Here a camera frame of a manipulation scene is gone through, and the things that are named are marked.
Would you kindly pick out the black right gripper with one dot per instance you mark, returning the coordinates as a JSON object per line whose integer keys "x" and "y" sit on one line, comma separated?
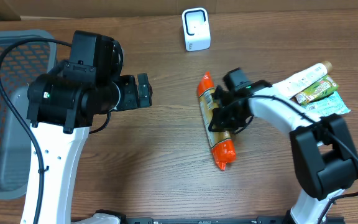
{"x": 224, "y": 123}

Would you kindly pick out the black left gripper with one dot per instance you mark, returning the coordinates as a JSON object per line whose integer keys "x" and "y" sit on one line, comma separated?
{"x": 131, "y": 101}

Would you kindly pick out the orange pasta package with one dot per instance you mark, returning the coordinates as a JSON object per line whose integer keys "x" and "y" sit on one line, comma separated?
{"x": 220, "y": 142}

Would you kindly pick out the white tube gold cap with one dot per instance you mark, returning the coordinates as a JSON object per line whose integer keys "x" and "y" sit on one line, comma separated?
{"x": 294, "y": 84}

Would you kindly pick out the green snack packet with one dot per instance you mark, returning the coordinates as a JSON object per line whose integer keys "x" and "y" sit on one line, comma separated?
{"x": 320, "y": 89}

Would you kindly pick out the teal wet wipes packet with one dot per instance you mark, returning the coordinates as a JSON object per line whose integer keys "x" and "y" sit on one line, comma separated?
{"x": 332, "y": 104}

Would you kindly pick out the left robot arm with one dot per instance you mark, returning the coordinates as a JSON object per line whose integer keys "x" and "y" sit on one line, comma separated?
{"x": 61, "y": 109}

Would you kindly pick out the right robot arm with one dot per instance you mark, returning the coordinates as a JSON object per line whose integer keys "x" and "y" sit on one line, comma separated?
{"x": 324, "y": 155}

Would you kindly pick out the white barcode scanner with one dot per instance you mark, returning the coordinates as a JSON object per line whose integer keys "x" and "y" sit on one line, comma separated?
{"x": 196, "y": 29}

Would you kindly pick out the grey plastic mesh basket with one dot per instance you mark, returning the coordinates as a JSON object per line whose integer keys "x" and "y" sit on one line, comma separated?
{"x": 19, "y": 68}

